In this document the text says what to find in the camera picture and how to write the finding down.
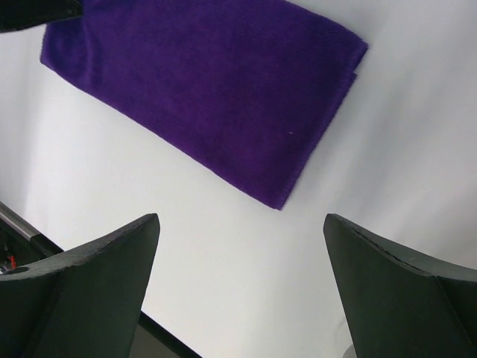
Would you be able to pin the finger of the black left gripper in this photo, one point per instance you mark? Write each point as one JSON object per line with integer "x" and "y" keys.
{"x": 18, "y": 15}

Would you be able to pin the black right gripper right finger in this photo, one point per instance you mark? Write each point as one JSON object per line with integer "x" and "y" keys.
{"x": 399, "y": 302}

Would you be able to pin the purple towel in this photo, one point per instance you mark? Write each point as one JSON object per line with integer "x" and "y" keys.
{"x": 246, "y": 88}

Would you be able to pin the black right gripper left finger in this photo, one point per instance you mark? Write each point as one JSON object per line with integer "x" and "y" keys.
{"x": 83, "y": 302}

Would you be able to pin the aluminium rail frame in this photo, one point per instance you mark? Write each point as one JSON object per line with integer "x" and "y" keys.
{"x": 17, "y": 226}

